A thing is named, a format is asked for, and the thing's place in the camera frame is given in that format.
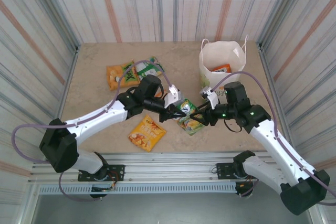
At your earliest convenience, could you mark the white paper bag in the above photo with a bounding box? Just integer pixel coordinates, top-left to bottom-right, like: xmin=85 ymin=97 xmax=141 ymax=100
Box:
xmin=198 ymin=34 xmax=249 ymax=98

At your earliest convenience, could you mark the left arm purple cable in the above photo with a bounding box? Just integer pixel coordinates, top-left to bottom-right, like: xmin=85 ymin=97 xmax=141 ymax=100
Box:
xmin=13 ymin=60 xmax=175 ymax=201

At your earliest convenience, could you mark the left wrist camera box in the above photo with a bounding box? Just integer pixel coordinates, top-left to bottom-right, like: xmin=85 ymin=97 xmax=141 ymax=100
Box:
xmin=164 ymin=84 xmax=182 ymax=109

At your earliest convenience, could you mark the green white snack bag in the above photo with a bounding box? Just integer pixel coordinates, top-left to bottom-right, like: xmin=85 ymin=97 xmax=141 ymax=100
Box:
xmin=135 ymin=56 xmax=165 ymax=82

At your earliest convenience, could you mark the red Fox's candy bag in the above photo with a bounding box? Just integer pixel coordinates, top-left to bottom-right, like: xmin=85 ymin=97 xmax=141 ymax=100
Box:
xmin=211 ymin=63 xmax=232 ymax=74

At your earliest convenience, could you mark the slotted grey cable tray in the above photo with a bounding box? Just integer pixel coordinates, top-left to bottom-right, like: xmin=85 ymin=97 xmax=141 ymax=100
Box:
xmin=38 ymin=183 xmax=238 ymax=195

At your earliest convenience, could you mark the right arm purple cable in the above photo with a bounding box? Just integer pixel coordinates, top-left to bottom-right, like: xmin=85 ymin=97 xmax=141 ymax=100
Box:
xmin=211 ymin=71 xmax=336 ymax=206

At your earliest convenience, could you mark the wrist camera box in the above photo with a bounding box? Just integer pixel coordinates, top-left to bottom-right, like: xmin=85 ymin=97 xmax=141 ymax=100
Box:
xmin=201 ymin=86 xmax=220 ymax=110
xmin=164 ymin=84 xmax=182 ymax=109

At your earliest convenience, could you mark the orange green chips bag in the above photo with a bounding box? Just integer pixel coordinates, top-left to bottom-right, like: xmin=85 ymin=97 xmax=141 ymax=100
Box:
xmin=106 ymin=60 xmax=141 ymax=91

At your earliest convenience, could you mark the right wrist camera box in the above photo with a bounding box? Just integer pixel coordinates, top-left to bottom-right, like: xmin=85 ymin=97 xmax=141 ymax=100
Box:
xmin=201 ymin=86 xmax=220 ymax=110

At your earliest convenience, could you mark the aluminium rail frame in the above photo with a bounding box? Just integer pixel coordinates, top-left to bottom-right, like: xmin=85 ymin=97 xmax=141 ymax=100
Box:
xmin=27 ymin=152 xmax=314 ymax=184

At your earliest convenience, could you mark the green Fox's candy bag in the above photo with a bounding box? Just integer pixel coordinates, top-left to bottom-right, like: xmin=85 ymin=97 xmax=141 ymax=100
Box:
xmin=176 ymin=98 xmax=205 ymax=137

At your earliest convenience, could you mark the yellow chips bag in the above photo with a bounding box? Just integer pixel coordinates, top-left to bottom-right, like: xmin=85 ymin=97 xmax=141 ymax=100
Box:
xmin=128 ymin=115 xmax=167 ymax=153

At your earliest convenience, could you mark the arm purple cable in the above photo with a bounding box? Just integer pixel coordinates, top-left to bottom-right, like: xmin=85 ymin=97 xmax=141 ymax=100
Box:
xmin=13 ymin=60 xmax=175 ymax=201
xmin=211 ymin=71 xmax=336 ymax=206

